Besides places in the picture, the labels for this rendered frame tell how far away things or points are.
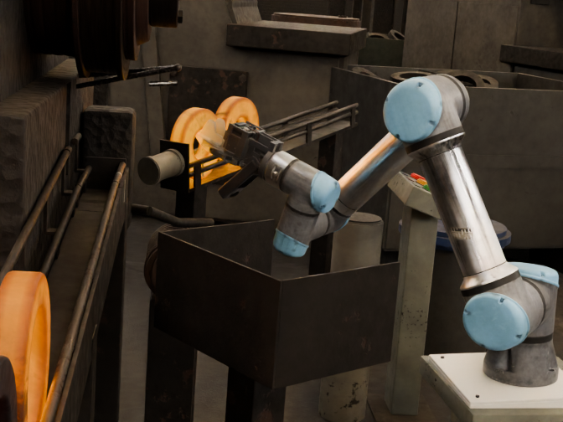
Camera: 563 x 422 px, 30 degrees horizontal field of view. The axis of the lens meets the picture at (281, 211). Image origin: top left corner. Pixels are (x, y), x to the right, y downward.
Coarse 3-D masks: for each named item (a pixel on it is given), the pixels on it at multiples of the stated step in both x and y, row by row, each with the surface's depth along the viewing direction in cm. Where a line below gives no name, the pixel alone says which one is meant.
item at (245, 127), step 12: (228, 132) 222; (240, 132) 221; (252, 132) 221; (264, 132) 224; (228, 144) 223; (240, 144) 221; (252, 144) 221; (264, 144) 222; (276, 144) 219; (228, 156) 223; (240, 156) 221; (252, 156) 222; (264, 156) 219; (264, 168) 219
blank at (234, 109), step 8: (232, 96) 242; (224, 104) 239; (232, 104) 238; (240, 104) 241; (248, 104) 243; (216, 112) 238; (224, 112) 237; (232, 112) 238; (240, 112) 241; (248, 112) 244; (256, 112) 247; (224, 120) 236; (232, 120) 239; (240, 120) 245; (248, 120) 245; (256, 120) 248; (256, 128) 248
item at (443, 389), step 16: (432, 368) 220; (560, 368) 226; (432, 384) 219; (448, 384) 212; (448, 400) 210; (464, 416) 201; (480, 416) 198; (496, 416) 198; (512, 416) 199; (528, 416) 199; (544, 416) 200; (560, 416) 201
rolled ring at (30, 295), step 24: (0, 288) 94; (24, 288) 94; (48, 288) 104; (0, 312) 92; (24, 312) 92; (48, 312) 105; (0, 336) 90; (24, 336) 91; (48, 336) 106; (24, 360) 90; (48, 360) 107; (24, 384) 90; (24, 408) 91
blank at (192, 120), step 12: (192, 108) 229; (180, 120) 225; (192, 120) 225; (204, 120) 229; (180, 132) 224; (192, 132) 226; (192, 144) 227; (192, 156) 227; (204, 156) 232; (192, 168) 228
